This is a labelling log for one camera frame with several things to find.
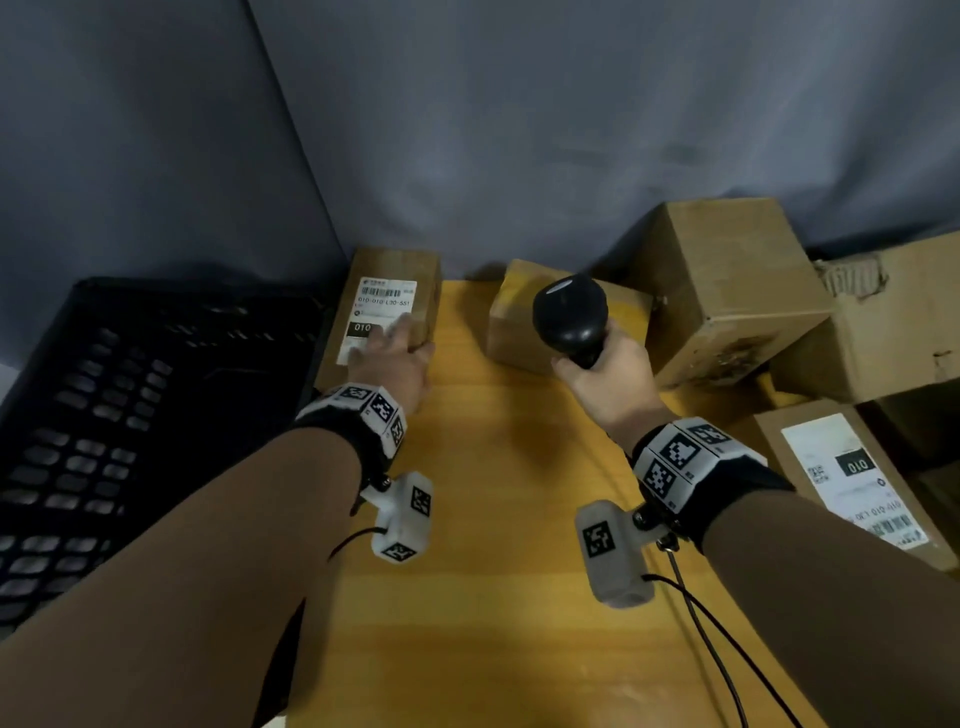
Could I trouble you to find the person's right hand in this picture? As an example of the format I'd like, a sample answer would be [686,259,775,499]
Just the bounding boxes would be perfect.
[551,318,676,455]

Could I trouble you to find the black plastic crate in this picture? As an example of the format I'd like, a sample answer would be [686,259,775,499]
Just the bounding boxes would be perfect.
[0,275,337,728]

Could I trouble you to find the black camera cable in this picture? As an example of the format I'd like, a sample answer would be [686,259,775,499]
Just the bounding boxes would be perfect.
[326,524,391,562]
[641,573,805,728]

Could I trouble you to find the person's right forearm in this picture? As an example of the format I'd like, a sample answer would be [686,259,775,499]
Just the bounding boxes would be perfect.
[701,487,960,728]

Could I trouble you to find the black wristband with marker tags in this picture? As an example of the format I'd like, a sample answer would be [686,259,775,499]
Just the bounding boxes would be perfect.
[290,382,409,493]
[631,416,796,553]

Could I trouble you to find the black scanner cable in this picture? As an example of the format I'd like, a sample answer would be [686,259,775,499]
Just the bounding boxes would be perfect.
[663,547,751,728]

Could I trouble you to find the person's left hand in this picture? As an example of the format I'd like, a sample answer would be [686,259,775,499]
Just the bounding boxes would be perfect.
[346,313,436,415]

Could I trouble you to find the yellow taped labelled cardboard box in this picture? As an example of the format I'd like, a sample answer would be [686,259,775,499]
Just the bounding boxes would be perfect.
[485,258,655,378]

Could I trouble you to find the black barcode scanner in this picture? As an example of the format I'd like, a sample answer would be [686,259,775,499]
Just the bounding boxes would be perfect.
[532,273,613,370]

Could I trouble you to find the person's left forearm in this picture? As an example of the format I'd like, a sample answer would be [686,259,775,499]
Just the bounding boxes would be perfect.
[0,427,365,728]

